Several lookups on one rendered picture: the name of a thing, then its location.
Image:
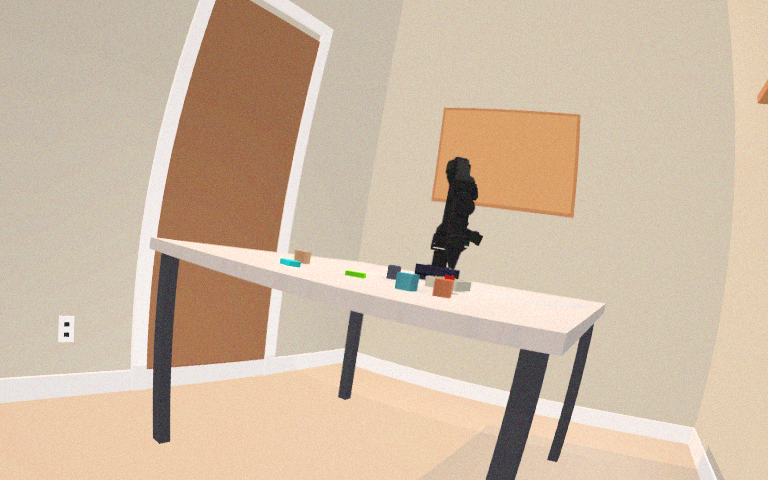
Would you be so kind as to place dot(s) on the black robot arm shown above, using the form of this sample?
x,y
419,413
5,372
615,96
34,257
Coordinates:
x,y
462,192

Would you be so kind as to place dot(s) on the cyan flat block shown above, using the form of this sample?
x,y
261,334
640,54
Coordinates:
x,y
290,262

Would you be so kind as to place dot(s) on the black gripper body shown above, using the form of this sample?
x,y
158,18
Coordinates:
x,y
456,229

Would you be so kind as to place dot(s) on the teal block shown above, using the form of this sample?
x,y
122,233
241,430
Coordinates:
x,y
407,281

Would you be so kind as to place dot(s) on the beige shallow tray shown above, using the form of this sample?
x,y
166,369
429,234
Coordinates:
x,y
459,285

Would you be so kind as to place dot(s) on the bright green block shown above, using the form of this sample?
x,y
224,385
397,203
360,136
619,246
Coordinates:
x,y
355,274

